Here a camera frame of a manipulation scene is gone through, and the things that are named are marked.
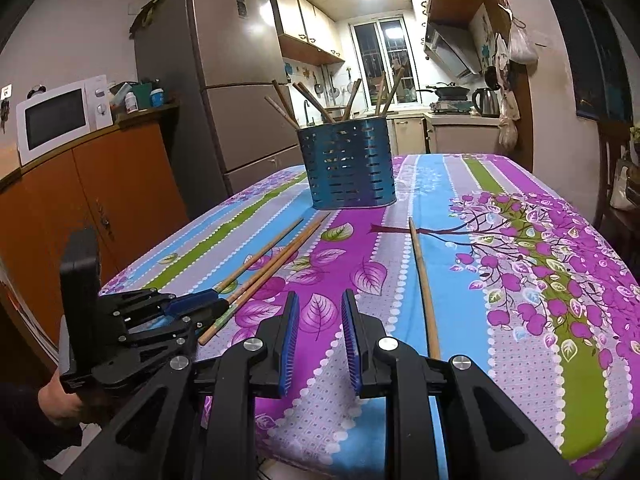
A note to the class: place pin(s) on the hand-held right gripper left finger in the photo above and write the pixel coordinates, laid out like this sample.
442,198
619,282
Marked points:
290,345

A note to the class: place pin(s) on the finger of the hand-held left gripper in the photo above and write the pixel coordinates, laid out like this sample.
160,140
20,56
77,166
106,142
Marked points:
192,302
165,340

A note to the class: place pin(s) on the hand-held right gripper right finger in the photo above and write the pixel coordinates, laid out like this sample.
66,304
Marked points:
350,345

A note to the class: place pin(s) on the curved wooden chopstick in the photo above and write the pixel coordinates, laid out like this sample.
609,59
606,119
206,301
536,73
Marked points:
424,290
380,94

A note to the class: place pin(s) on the blue metal utensil holder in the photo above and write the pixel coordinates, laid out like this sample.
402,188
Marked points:
347,165

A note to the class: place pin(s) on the dark-tipped wooden chopstick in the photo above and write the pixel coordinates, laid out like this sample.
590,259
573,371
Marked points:
285,105

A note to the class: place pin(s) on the person's left forearm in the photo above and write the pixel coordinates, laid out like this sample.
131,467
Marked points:
25,420

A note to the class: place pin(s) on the person's left hand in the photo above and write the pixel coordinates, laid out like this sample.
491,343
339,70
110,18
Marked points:
55,402

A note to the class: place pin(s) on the orange wooden cabinet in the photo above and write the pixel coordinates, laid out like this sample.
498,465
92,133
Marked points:
75,210

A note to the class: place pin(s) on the floral striped tablecloth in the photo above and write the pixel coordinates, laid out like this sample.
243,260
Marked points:
500,360

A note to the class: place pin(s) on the white microwave oven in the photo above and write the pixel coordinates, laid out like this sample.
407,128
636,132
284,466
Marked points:
57,117

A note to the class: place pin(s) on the blue and white jar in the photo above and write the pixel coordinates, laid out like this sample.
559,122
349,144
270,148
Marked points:
157,98

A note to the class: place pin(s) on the white bottle with red label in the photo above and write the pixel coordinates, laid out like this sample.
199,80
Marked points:
131,103

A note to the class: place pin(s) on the green container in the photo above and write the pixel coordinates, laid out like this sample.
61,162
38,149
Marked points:
142,95

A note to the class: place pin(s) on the teal box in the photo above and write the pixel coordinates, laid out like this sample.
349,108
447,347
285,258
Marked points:
120,95

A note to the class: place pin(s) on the grey refrigerator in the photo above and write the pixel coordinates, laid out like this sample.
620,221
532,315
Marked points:
225,70

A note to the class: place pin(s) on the kitchen counter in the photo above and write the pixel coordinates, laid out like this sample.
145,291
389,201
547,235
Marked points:
460,132

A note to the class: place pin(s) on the hanging beige bags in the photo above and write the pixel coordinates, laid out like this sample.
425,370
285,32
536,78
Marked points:
508,125

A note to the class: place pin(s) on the black wok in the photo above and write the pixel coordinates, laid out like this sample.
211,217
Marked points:
447,91

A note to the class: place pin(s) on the steel electric kettle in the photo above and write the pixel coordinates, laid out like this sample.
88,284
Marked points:
487,102

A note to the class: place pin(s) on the kitchen window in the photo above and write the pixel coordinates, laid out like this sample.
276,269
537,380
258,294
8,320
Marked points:
385,55

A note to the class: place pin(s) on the metal range hood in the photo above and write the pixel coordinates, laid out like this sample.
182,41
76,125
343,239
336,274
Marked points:
450,52

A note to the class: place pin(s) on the wooden chair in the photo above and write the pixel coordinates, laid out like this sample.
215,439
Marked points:
612,180

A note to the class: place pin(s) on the hanging clear plastic bag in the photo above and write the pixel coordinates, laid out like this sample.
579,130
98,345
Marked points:
522,45

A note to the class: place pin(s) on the wooden cabinet above hood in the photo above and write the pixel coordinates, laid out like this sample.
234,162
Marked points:
452,10

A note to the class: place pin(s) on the cream wall cabinets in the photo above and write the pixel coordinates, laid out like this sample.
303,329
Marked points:
305,25

